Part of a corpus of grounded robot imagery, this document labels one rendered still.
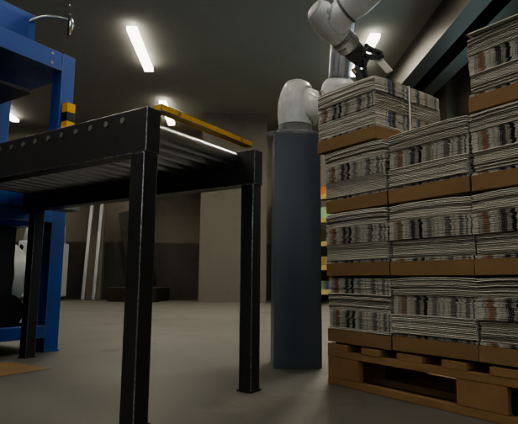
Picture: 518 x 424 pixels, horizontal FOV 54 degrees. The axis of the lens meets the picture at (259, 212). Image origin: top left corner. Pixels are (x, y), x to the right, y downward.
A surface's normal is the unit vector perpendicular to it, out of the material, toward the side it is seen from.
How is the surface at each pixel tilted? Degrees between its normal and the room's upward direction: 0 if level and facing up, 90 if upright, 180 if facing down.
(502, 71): 90
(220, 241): 90
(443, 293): 90
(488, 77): 90
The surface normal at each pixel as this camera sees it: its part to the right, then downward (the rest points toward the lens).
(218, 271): 0.04, -0.14
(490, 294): -0.81, -0.09
